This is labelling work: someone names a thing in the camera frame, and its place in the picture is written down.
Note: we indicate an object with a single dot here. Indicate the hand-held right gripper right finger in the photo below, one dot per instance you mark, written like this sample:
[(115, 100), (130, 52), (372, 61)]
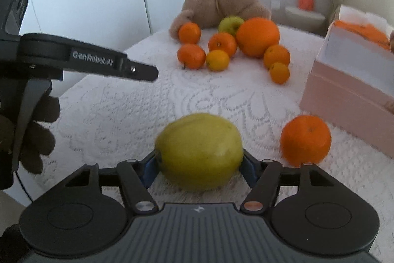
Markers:
[(248, 172)]

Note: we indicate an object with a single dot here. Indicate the small white wall plate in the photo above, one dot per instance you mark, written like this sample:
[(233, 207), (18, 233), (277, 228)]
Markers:
[(275, 5)]

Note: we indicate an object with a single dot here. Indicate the white lace tablecloth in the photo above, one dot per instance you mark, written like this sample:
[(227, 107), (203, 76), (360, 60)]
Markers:
[(123, 115)]

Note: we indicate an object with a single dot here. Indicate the small orange tangerine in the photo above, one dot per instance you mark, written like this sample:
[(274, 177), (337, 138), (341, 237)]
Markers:
[(279, 73)]

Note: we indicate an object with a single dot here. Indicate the white side table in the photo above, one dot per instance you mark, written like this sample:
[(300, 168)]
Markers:
[(304, 19)]

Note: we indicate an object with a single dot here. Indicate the orange cloth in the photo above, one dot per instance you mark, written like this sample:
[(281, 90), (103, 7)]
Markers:
[(366, 32)]

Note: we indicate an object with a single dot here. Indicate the brown plush toy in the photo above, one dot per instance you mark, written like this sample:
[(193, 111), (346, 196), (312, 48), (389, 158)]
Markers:
[(209, 4)]

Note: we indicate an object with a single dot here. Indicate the small yellow citrus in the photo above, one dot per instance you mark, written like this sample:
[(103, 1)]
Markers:
[(217, 60)]

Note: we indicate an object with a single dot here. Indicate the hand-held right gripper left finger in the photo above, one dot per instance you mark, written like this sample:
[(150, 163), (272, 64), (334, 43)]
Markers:
[(150, 172)]

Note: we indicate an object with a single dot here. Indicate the large yellow-green fruit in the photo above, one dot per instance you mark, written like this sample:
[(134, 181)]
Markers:
[(197, 149)]

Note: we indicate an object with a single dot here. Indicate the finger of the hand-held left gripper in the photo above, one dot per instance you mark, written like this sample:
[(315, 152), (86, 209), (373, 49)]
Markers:
[(92, 58)]

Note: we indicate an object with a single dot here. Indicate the green apple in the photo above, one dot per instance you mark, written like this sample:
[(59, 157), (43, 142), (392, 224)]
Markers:
[(229, 24)]

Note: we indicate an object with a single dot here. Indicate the large orange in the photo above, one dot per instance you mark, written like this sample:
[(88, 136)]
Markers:
[(258, 36)]

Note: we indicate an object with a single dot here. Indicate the person's left hand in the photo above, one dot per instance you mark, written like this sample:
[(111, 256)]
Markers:
[(43, 139)]

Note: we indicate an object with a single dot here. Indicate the white box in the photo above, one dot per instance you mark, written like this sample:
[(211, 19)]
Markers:
[(344, 50)]

